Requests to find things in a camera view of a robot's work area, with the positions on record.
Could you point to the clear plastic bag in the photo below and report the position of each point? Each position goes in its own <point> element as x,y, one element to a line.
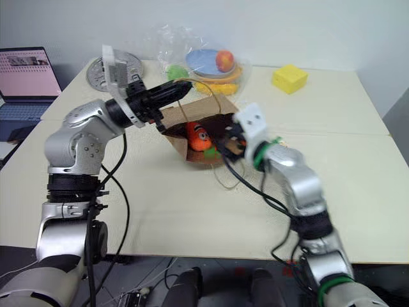
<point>172,48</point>

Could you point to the orange carrot plush toy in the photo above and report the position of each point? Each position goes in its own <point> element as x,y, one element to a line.
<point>198,137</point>

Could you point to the open laptop pink screen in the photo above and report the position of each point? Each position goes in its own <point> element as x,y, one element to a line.
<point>25,73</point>

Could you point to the yellow toy corn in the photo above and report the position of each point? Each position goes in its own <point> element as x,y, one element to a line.
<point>220,88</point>

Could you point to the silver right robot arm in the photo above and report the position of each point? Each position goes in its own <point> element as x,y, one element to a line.
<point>303,185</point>

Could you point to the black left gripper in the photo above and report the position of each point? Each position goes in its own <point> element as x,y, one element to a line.
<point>142,102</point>

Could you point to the red yellow toy apple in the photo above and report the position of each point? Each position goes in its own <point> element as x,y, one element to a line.
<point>224,60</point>

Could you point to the yellow bowl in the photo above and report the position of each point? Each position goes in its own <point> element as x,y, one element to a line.
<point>238,75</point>

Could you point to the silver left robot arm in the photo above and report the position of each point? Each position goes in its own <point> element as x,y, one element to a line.
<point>80,144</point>

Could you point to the blue plate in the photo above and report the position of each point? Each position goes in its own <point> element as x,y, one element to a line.
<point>201,62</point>

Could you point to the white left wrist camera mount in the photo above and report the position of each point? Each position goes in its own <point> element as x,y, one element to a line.
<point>115,73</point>

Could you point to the dark rounded shape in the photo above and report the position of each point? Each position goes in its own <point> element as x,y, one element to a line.
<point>183,288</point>

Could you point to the green round toy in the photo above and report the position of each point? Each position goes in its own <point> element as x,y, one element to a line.
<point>177,72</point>

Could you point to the brown paper bag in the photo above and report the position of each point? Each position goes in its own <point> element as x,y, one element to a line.
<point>198,108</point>

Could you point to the yellow cheese block toy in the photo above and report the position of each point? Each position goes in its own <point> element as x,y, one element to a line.
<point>289,80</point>

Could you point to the silver round metal disc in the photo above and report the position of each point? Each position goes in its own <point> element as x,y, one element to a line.
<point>96,75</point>

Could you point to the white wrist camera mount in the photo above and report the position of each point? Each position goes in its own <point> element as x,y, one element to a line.
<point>252,123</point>
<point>115,73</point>

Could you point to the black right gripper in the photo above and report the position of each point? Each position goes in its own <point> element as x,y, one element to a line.
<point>242,142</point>

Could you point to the green plush toy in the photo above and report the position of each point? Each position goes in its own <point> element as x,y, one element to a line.
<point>211,155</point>

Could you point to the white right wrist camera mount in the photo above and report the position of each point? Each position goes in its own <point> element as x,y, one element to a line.
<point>252,123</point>

